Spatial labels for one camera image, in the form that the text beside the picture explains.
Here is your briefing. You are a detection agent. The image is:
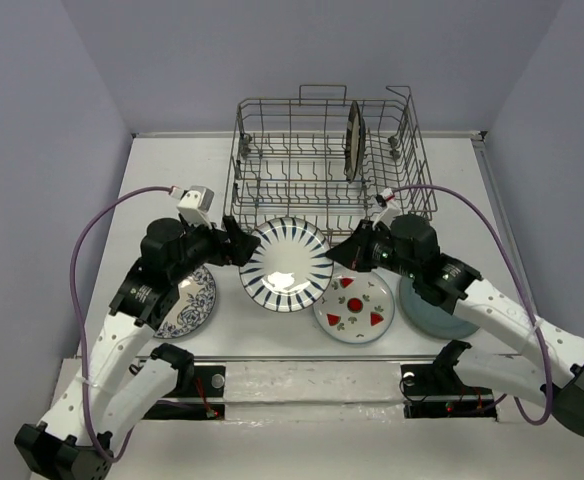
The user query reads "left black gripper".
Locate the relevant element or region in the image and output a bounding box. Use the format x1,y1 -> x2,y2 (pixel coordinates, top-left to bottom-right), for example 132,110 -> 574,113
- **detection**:
170,214 -> 261,283

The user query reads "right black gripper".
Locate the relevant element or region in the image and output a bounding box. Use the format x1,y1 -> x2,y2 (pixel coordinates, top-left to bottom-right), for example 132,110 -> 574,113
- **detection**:
324,219 -> 419,280

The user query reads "blue striped white plate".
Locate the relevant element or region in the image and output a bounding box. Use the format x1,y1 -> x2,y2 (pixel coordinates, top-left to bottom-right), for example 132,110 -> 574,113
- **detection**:
239,217 -> 334,313

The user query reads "watermelon pattern white plate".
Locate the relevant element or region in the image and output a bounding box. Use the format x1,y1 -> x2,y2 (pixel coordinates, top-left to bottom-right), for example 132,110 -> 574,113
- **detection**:
313,268 -> 395,345

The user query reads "blue floral white plate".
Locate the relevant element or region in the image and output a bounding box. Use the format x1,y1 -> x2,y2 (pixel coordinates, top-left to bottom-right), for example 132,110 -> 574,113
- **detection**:
154,266 -> 217,340

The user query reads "dark rimmed cream plate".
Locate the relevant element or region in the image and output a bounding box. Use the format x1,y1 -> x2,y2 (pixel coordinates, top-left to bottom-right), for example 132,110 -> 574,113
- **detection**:
344,100 -> 366,183

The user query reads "teal grey plate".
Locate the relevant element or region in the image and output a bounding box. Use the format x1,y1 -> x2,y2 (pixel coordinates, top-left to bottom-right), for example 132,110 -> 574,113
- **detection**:
396,277 -> 479,340

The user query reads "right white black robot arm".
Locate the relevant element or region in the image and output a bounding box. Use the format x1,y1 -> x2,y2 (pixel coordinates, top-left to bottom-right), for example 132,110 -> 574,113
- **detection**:
327,214 -> 584,437

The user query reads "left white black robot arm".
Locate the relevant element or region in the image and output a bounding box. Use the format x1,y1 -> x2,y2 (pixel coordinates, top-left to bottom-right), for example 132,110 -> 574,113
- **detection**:
14,216 -> 260,479

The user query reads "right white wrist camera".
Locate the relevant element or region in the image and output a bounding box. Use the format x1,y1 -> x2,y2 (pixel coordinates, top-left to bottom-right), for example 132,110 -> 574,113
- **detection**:
372,188 -> 400,227

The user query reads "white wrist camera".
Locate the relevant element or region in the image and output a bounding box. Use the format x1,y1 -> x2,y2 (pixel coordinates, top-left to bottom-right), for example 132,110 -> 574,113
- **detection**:
170,186 -> 214,227
372,188 -> 400,227

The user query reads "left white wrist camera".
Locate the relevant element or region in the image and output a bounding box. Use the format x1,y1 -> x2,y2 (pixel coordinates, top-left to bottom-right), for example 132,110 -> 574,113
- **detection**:
170,186 -> 214,227

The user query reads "grey wire dish rack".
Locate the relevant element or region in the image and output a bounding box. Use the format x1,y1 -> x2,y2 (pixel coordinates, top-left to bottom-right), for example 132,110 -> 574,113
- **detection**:
224,84 -> 438,243

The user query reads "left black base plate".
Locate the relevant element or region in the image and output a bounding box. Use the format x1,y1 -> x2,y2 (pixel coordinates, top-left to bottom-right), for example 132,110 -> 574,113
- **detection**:
143,364 -> 226,421

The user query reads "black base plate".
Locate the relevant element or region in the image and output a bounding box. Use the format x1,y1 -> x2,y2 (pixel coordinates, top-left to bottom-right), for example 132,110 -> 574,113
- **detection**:
143,364 -> 226,421
399,363 -> 498,419

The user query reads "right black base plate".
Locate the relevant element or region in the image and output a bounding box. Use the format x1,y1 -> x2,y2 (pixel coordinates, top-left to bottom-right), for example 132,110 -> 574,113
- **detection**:
399,363 -> 498,419

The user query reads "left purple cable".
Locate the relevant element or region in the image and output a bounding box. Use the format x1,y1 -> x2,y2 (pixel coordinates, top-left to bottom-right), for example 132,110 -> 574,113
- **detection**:
70,185 -> 173,462

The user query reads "purple cable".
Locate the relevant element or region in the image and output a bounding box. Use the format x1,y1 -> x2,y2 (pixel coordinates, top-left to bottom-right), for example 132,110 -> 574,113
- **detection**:
395,184 -> 556,425
70,185 -> 173,462

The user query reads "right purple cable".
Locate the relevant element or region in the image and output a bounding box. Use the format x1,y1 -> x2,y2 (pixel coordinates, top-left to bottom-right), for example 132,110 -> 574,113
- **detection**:
395,184 -> 556,425

